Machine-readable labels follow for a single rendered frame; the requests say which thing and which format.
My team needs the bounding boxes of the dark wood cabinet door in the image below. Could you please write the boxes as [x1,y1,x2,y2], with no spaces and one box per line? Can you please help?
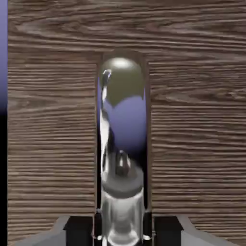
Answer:
[7,0,246,246]

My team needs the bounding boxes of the curved shiny metal handle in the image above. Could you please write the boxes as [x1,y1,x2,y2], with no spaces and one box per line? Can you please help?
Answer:
[96,49,153,246]

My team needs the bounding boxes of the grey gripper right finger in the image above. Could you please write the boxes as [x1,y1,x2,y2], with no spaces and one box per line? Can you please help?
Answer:
[151,215,237,246]

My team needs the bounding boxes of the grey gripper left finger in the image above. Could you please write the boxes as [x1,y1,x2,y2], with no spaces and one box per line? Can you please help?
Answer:
[15,215,97,246]

